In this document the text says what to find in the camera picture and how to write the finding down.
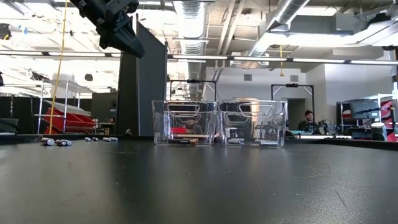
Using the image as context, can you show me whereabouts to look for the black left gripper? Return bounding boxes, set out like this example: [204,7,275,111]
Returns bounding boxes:
[70,0,146,59]

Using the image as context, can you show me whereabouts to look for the clear plastic bin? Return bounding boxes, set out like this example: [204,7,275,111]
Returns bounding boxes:
[151,99,220,147]
[218,99,289,148]

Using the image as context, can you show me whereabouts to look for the dark partition panel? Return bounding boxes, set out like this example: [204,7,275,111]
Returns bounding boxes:
[116,19,169,137]

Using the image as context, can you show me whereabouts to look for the red storage bins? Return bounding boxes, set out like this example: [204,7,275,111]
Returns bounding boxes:
[42,107,98,135]

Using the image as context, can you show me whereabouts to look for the black ceiling device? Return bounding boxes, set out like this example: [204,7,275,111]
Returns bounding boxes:
[0,23,12,40]

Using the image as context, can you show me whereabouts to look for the long ceiling light bar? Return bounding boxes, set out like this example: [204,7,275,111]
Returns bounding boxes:
[167,54,398,66]

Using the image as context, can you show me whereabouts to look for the yellow hanging pendant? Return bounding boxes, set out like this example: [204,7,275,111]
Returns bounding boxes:
[279,45,285,78]

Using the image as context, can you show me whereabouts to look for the person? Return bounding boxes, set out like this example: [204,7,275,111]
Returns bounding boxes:
[297,109,325,132]

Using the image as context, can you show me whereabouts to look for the dark computer monitor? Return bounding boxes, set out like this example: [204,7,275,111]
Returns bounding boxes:
[349,98,381,121]

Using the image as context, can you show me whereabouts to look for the white cylindrical container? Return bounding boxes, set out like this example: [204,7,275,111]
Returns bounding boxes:
[371,121,387,141]

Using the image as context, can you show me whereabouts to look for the red shelving rack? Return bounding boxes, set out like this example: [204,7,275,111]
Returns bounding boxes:
[379,98,398,142]

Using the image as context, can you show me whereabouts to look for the yellow cable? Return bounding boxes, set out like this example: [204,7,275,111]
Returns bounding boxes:
[48,0,68,135]

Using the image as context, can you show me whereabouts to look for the metal wire shelf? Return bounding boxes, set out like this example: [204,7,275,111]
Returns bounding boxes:
[33,79,94,135]

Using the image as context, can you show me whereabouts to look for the large silver ventilation duct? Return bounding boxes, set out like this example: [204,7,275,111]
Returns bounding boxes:
[247,0,312,58]

